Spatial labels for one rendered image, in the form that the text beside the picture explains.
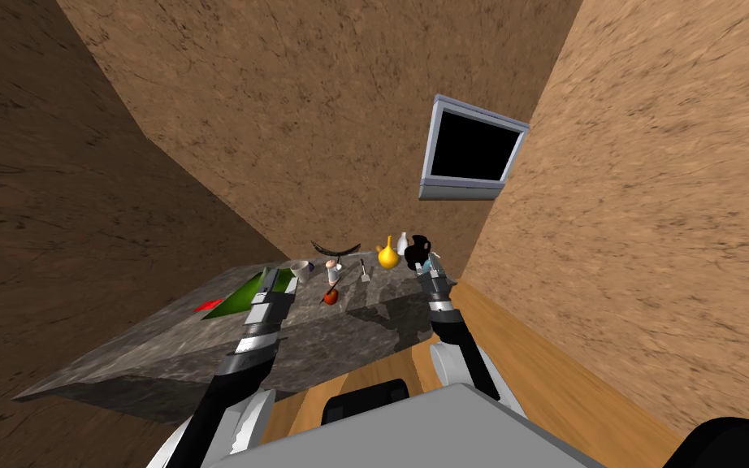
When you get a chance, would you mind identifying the brown pencil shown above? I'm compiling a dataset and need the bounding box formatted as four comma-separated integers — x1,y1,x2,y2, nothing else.
318,275,351,306

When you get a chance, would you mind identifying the green book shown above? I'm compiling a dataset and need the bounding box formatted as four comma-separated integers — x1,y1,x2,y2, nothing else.
201,266,299,322

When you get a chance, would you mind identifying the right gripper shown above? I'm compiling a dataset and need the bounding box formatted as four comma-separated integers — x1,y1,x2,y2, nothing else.
417,253,457,303

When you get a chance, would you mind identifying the grey framed television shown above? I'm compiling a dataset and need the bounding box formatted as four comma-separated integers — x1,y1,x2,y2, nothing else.
418,93,532,202

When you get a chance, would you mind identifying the black jug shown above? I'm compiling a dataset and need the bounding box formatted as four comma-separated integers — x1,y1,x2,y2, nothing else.
403,233,434,273

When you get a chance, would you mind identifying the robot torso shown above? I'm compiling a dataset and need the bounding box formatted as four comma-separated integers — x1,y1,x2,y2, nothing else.
204,379,611,468

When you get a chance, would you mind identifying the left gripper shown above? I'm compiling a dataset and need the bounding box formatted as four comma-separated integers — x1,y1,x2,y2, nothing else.
250,266,300,310

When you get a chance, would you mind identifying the black curved bowl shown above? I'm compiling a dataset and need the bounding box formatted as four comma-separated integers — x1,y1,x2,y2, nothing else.
310,239,363,261

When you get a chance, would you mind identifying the grey marble table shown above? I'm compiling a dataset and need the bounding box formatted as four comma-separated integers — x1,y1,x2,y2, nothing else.
13,249,461,425

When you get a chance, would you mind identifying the yellow vase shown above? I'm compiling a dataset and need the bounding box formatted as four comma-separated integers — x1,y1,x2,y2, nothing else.
375,234,402,271

